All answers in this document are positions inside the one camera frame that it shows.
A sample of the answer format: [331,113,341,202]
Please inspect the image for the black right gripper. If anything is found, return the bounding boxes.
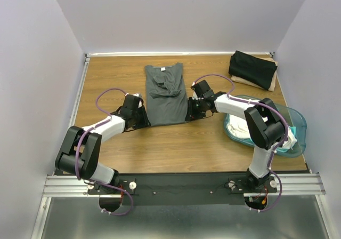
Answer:
[184,97,205,121]

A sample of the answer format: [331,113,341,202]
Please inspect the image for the grey t-shirt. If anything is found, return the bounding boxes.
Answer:
[144,63,188,126]

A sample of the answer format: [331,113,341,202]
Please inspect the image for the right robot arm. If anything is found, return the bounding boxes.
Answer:
[185,80,289,192]

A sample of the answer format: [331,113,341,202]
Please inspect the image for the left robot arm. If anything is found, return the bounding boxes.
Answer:
[55,93,150,194]

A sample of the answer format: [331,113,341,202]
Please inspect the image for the white t-shirt in basket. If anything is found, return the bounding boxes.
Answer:
[226,113,298,150]

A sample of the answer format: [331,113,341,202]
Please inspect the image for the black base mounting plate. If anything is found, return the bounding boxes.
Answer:
[88,172,278,213]

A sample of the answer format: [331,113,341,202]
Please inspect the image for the folded black t-shirt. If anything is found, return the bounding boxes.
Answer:
[229,51,278,90]

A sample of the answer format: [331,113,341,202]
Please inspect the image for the teal plastic basket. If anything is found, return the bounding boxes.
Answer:
[224,103,307,158]

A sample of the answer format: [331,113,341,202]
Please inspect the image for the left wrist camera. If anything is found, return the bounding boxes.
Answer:
[123,93,142,109]

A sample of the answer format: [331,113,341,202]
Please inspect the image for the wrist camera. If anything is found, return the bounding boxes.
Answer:
[191,82,199,100]
[123,93,142,109]

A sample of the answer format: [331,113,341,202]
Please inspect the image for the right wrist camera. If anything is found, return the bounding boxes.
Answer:
[191,82,199,100]

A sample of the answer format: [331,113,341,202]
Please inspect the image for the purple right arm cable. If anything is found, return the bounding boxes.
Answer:
[193,74,290,213]

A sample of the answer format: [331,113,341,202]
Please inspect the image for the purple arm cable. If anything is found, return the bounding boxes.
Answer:
[193,74,290,213]
[75,88,134,216]

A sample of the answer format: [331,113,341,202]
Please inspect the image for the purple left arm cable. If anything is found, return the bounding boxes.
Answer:
[75,88,134,216]

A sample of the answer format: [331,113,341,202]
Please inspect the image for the aluminium rail frame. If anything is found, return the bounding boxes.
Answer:
[32,171,333,238]

